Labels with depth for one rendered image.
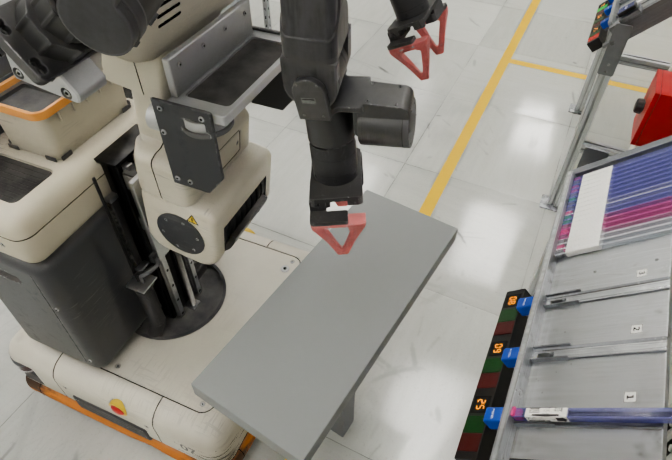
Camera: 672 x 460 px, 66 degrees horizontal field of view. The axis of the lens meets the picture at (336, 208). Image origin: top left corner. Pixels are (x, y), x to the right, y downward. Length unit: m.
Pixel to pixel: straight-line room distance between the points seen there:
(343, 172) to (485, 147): 1.86
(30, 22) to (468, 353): 1.45
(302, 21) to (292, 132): 1.98
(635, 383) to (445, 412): 0.90
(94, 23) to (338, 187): 0.31
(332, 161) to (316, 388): 0.46
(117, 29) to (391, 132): 0.29
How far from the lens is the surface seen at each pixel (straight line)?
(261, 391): 0.96
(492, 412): 0.85
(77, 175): 1.11
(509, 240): 2.06
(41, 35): 0.66
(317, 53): 0.51
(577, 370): 0.85
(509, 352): 0.91
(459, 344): 1.74
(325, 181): 0.64
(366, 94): 0.58
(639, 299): 0.89
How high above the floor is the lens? 1.45
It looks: 44 degrees down
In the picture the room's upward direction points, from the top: straight up
